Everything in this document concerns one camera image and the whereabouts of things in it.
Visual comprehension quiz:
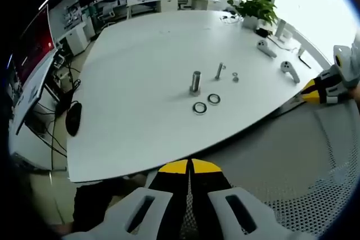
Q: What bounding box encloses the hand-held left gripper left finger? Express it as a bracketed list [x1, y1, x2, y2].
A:
[63, 159, 188, 240]

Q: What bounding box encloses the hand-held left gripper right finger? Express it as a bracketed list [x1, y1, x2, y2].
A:
[191, 159, 313, 240]

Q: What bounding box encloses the large steel threaded stud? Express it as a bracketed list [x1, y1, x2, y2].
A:
[188, 70, 203, 98]

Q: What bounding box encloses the white handheld controller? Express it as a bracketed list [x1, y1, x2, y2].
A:
[280, 60, 300, 84]
[256, 39, 277, 58]

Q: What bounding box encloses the dark cloth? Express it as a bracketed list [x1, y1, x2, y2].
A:
[72, 176, 149, 225]

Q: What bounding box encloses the white cylinder device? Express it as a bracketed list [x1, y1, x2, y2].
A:
[274, 18, 287, 43]

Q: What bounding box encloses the grey mesh office chair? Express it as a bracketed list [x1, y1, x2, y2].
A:
[193, 101, 360, 238]

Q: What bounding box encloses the white plant pot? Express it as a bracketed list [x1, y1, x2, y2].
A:
[242, 15, 259, 30]

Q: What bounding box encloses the green potted plant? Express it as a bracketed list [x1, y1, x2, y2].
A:
[227, 0, 280, 27]

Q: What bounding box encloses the slim steel bolt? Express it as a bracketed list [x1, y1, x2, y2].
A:
[214, 62, 224, 81]

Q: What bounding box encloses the black oval floor object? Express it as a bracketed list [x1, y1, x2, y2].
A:
[65, 101, 83, 137]

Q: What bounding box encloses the white background desk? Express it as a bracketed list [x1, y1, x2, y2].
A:
[160, 0, 222, 12]

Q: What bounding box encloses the grey-edged monitor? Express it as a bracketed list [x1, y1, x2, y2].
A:
[14, 50, 59, 136]

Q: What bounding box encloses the white low cabinet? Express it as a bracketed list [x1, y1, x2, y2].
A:
[64, 22, 98, 57]

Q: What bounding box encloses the white background office chair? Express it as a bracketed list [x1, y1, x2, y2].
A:
[98, 5, 116, 26]

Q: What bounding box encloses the large red screen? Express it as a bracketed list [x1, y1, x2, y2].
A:
[11, 4, 57, 86]

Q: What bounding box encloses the white cable on table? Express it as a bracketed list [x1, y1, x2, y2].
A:
[219, 13, 244, 25]

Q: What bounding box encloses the black floor cable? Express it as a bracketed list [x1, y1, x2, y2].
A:
[42, 62, 82, 171]

